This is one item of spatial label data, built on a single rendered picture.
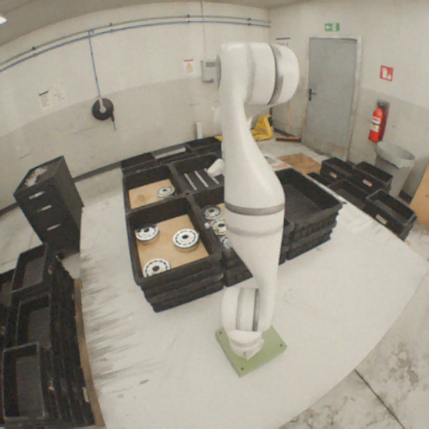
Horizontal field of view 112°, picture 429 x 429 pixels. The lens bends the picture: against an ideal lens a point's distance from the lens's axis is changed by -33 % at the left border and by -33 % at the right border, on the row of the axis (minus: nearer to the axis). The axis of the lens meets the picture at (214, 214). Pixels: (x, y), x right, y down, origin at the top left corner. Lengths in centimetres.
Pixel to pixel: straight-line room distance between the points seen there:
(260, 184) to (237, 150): 5
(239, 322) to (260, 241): 18
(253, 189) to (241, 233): 7
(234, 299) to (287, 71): 38
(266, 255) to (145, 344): 63
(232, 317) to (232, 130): 32
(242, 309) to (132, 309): 60
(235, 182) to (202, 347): 63
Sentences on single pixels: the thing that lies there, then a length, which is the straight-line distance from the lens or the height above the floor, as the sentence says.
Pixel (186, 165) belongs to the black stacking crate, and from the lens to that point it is 138.
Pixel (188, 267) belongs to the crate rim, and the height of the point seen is 93.
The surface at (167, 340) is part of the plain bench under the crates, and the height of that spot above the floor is 70.
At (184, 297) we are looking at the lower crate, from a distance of 85.
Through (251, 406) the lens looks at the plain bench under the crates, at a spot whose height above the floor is 70.
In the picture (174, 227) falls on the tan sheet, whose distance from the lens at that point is 99.
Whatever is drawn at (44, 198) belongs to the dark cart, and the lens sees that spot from 214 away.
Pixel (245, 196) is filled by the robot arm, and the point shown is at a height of 130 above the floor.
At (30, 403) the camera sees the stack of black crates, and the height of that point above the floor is 49.
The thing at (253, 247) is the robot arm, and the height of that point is 123.
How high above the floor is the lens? 146
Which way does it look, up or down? 38 degrees down
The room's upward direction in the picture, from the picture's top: 5 degrees counter-clockwise
